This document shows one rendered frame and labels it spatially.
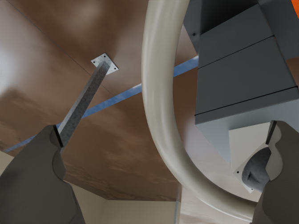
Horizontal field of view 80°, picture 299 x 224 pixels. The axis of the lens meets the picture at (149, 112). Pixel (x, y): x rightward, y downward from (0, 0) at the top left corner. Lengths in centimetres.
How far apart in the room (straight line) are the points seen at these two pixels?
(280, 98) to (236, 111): 15
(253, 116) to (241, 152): 15
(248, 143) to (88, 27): 145
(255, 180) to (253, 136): 17
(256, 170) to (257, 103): 25
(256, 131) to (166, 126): 69
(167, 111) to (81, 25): 162
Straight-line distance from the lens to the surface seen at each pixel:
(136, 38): 161
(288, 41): 166
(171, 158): 21
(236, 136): 86
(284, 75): 88
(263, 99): 82
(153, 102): 17
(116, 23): 161
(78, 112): 145
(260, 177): 81
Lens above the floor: 136
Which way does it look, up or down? 38 degrees down
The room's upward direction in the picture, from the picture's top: 165 degrees counter-clockwise
